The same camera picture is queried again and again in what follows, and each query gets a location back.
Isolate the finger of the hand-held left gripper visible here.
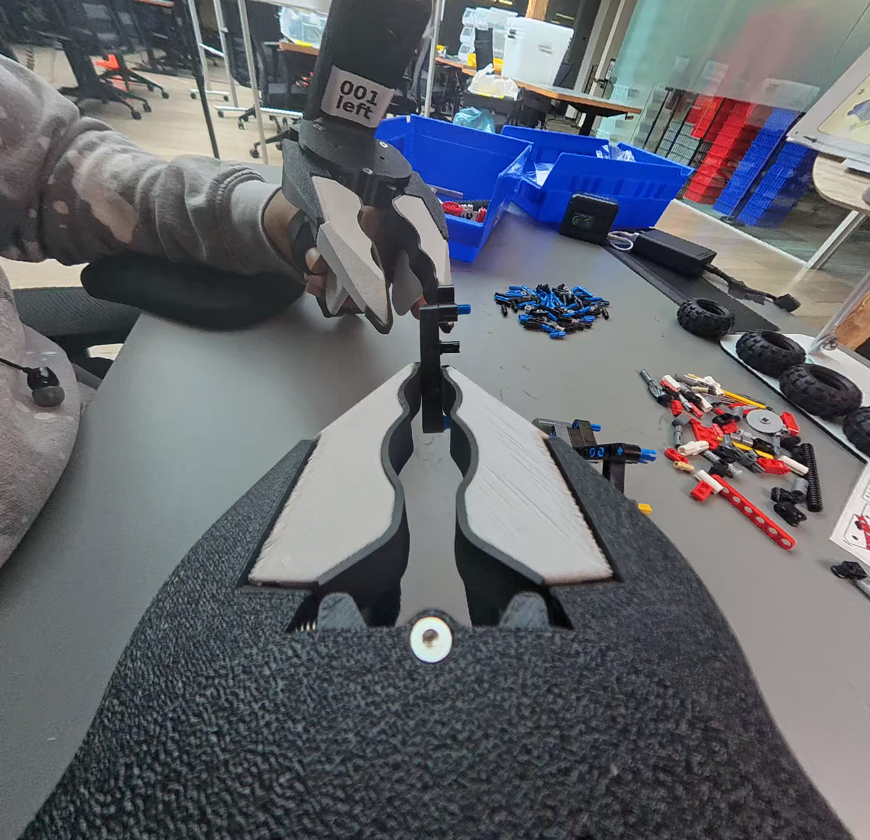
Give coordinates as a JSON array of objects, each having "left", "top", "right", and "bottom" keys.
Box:
[
  {"left": 393, "top": 194, "right": 454, "bottom": 312},
  {"left": 313, "top": 176, "right": 395, "bottom": 335}
]

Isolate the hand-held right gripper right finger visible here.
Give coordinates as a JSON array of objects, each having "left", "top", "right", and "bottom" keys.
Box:
[{"left": 440, "top": 364, "right": 622, "bottom": 589}]

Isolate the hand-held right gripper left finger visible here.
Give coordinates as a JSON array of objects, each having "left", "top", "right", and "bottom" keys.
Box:
[{"left": 248, "top": 362, "right": 421, "bottom": 588}]

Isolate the black grey toy brick assembly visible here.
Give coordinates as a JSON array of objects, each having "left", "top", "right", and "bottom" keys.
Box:
[{"left": 533, "top": 417, "right": 657, "bottom": 494}]

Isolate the black toy brick beam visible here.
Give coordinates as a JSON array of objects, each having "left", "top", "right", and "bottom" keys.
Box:
[{"left": 420, "top": 286, "right": 471, "bottom": 434}]

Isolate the person's left forearm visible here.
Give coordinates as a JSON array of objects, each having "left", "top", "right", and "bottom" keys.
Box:
[{"left": 0, "top": 55, "right": 286, "bottom": 278}]

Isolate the grey desk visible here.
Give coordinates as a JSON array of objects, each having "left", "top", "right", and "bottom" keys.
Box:
[{"left": 0, "top": 164, "right": 870, "bottom": 834}]

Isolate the black desk mat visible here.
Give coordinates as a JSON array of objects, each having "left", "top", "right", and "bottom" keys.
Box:
[{"left": 605, "top": 232, "right": 783, "bottom": 334}]

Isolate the person's left hand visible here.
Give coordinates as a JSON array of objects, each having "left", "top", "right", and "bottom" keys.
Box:
[{"left": 264, "top": 186, "right": 327, "bottom": 305}]

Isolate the blue plastic bin with label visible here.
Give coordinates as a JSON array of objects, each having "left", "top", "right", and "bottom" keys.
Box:
[{"left": 374, "top": 114, "right": 533, "bottom": 265}]

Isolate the black office chair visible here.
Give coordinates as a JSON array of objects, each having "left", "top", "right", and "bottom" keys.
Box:
[
  {"left": 217, "top": 0, "right": 320, "bottom": 158},
  {"left": 58, "top": 0, "right": 171, "bottom": 121}
]

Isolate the pile of blue black pins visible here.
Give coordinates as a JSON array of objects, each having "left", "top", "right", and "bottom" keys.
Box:
[{"left": 494, "top": 283, "right": 611, "bottom": 341}]

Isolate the black power bank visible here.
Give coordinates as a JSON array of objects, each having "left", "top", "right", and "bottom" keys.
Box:
[{"left": 559, "top": 193, "right": 621, "bottom": 246}]

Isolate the stack of clear containers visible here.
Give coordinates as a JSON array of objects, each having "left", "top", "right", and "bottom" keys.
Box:
[{"left": 461, "top": 7, "right": 517, "bottom": 63}]

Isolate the white plastic container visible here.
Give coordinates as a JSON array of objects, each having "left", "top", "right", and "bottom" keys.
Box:
[{"left": 503, "top": 16, "right": 575, "bottom": 87}]

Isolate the pile of mixed toy parts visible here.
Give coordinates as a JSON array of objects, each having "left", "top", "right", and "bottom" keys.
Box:
[{"left": 639, "top": 368, "right": 803, "bottom": 494}]

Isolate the wooden table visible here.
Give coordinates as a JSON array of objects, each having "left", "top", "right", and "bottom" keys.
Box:
[{"left": 435, "top": 55, "right": 643, "bottom": 134}]

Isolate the long red holed beam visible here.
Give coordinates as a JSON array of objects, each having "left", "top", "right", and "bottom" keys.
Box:
[{"left": 691, "top": 472, "right": 798, "bottom": 550}]

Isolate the black power adapter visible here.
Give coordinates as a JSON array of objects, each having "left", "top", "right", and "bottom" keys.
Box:
[{"left": 632, "top": 228, "right": 718, "bottom": 277}]

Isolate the black toy connector piece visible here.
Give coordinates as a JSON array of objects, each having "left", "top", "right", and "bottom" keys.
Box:
[{"left": 771, "top": 487, "right": 808, "bottom": 527}]

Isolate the black chair seat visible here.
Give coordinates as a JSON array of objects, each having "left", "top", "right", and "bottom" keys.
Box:
[{"left": 14, "top": 286, "right": 140, "bottom": 379}]

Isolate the black toy coil spring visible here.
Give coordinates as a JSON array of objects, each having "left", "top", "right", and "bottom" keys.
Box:
[{"left": 801, "top": 442, "right": 825, "bottom": 513}]

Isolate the stack of red crates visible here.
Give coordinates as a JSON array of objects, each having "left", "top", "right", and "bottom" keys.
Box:
[{"left": 683, "top": 96, "right": 755, "bottom": 205}]

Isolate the person's grey hoodie torso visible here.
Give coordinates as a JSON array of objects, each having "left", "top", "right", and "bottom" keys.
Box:
[{"left": 0, "top": 269, "right": 86, "bottom": 569}]

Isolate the sticker sheet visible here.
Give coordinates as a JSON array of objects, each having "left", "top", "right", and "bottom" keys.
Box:
[{"left": 831, "top": 463, "right": 870, "bottom": 569}]

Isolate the white plastic sheet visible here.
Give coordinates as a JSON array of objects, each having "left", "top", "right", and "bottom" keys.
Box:
[{"left": 720, "top": 332, "right": 870, "bottom": 460}]

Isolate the stack of blue crates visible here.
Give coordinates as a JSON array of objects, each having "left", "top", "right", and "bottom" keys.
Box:
[{"left": 714, "top": 109, "right": 817, "bottom": 226}]

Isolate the clear acrylic stand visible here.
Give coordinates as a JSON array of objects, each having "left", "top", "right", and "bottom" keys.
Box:
[{"left": 812, "top": 242, "right": 870, "bottom": 352}]

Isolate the wooden block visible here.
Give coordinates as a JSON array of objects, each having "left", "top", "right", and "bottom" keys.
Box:
[{"left": 836, "top": 296, "right": 870, "bottom": 352}]

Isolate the round pale table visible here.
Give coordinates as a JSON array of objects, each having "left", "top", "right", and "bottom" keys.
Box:
[{"left": 809, "top": 154, "right": 870, "bottom": 270}]

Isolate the black adapter cable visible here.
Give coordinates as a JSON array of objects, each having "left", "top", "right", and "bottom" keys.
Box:
[{"left": 703, "top": 262, "right": 803, "bottom": 313}]

